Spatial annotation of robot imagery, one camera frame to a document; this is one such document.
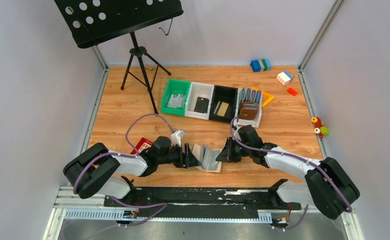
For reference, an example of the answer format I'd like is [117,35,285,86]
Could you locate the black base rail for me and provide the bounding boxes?
[121,186,302,221]

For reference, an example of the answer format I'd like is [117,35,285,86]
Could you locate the red toy brick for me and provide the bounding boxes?
[287,87,298,96]

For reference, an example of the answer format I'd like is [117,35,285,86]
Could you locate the black music stand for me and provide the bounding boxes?
[55,0,184,99]

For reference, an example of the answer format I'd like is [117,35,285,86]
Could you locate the orange toy frame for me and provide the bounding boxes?
[251,86,275,108]

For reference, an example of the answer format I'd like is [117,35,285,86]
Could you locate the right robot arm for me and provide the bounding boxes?
[215,125,361,220]

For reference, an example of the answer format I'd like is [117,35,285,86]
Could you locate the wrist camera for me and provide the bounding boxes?
[232,120,243,140]
[170,129,186,147]

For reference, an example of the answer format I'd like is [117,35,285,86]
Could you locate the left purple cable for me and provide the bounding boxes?
[72,113,176,233]

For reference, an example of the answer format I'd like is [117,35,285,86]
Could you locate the green plastic bin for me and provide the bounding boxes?
[161,79,191,116]

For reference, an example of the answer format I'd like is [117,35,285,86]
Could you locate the white blue toy block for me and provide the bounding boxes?
[276,71,294,86]

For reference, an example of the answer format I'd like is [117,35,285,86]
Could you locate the beige card holder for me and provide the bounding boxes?
[191,144,222,173]

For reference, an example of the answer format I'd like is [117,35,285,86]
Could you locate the blue green toy block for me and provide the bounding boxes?
[250,58,272,73]

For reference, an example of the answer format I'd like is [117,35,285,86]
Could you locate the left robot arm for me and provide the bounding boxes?
[63,136,201,199]

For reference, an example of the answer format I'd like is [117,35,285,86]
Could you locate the white plastic bin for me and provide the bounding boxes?
[184,81,214,120]

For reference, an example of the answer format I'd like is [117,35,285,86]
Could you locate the blue card holders row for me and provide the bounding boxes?
[239,88,263,104]

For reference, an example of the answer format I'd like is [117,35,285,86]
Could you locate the white bin with holders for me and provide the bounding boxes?
[235,88,263,128]

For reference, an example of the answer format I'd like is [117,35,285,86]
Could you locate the gold card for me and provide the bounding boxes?
[213,101,229,117]

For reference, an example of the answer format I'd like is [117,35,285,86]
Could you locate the brown card holder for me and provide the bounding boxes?
[238,101,260,120]

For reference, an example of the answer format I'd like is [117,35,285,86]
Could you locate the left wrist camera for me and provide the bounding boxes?
[170,129,186,147]

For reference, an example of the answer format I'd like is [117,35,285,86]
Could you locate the black plastic bin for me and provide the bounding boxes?
[209,85,238,123]

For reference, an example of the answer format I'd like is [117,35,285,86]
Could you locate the black card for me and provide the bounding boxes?
[193,97,210,114]

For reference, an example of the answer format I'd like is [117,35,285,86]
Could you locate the grey cards in green bin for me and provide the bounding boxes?
[167,93,186,109]

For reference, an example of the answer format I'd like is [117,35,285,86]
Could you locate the colourful toy vehicle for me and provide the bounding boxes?
[311,116,330,138]

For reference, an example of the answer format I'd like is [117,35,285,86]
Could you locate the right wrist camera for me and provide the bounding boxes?
[232,120,243,140]

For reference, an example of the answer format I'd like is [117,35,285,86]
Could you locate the red object under arm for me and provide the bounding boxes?
[130,137,153,155]

